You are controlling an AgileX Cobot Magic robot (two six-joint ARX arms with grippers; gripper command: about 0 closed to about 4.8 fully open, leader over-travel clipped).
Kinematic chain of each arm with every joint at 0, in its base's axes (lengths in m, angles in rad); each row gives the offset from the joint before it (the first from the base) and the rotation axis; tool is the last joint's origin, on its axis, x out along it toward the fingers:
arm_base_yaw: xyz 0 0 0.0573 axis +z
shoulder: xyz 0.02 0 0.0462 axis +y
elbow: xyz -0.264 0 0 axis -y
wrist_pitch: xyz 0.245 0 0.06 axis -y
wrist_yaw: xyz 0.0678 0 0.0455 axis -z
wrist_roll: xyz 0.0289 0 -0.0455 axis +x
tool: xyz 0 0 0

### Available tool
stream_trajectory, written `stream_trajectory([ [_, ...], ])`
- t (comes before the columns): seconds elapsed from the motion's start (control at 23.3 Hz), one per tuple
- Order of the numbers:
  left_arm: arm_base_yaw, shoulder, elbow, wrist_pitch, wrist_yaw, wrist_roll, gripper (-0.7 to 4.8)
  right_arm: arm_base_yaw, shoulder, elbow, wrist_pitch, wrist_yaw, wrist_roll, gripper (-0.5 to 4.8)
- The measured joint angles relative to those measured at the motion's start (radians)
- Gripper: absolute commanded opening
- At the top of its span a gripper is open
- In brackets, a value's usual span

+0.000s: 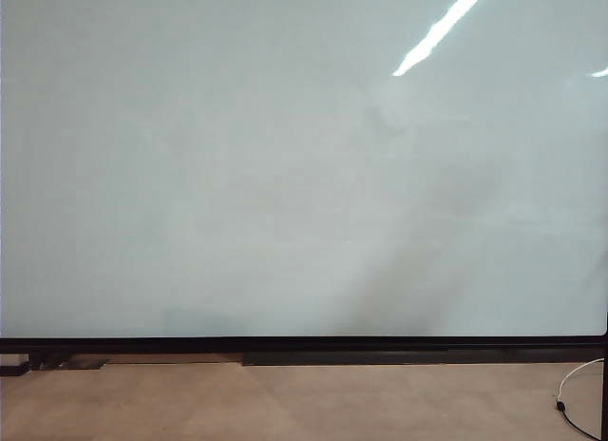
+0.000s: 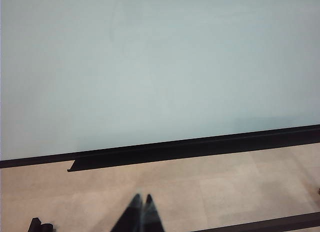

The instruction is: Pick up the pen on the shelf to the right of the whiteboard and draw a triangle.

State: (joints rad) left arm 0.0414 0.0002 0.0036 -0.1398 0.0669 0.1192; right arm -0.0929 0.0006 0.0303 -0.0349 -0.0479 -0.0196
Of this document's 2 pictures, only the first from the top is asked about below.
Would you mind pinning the black whiteboard stand leg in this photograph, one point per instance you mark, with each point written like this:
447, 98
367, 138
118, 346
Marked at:
606, 389

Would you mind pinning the white box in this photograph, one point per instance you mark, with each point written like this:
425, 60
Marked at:
12, 361

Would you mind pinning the glass whiteboard black frame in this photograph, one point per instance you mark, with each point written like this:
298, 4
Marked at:
237, 175

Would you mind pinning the black metal stand frame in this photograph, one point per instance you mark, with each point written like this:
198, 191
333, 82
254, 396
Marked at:
52, 361

